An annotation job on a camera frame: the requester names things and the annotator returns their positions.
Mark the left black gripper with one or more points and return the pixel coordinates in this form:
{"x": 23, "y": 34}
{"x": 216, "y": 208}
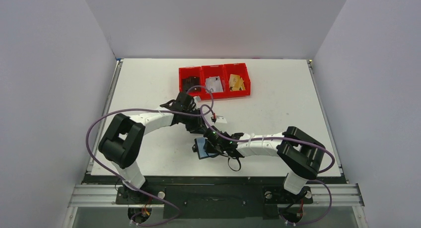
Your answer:
{"x": 197, "y": 127}

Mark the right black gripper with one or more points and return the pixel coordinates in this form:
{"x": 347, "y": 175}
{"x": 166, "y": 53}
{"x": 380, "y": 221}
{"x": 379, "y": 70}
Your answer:
{"x": 206, "y": 143}

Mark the black leather card holder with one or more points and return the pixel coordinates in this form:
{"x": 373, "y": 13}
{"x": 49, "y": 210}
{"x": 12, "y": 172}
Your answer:
{"x": 200, "y": 150}

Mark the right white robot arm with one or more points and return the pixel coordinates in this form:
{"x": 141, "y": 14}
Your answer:
{"x": 298, "y": 150}

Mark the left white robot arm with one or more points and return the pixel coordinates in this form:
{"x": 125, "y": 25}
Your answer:
{"x": 122, "y": 140}

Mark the black card holders in bin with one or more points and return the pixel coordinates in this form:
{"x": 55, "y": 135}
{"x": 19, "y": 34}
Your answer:
{"x": 189, "y": 82}

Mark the white cards in bin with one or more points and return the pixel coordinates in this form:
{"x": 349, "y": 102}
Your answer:
{"x": 214, "y": 84}

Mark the gold cards in bin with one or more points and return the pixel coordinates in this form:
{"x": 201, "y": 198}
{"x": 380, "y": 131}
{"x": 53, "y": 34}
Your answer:
{"x": 236, "y": 83}

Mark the left red bin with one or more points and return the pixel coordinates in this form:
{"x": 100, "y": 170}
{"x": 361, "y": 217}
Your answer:
{"x": 192, "y": 71}

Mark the red bin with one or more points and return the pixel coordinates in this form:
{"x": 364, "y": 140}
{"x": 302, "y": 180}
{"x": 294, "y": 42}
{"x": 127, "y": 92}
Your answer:
{"x": 192, "y": 71}
{"x": 238, "y": 69}
{"x": 215, "y": 70}

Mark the middle red bin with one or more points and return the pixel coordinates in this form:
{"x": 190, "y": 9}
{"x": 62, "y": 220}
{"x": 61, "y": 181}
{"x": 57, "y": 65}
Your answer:
{"x": 215, "y": 70}

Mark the right red bin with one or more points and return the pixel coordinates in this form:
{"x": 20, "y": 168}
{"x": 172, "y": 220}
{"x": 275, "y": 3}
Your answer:
{"x": 238, "y": 69}

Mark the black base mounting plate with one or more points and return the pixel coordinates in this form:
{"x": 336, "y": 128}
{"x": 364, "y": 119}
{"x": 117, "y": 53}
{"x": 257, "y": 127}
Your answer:
{"x": 276, "y": 198}

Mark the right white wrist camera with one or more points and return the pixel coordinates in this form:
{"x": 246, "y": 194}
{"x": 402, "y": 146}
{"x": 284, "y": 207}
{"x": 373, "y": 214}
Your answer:
{"x": 218, "y": 119}

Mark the aluminium rail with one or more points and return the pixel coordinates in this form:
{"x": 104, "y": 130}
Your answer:
{"x": 341, "y": 195}

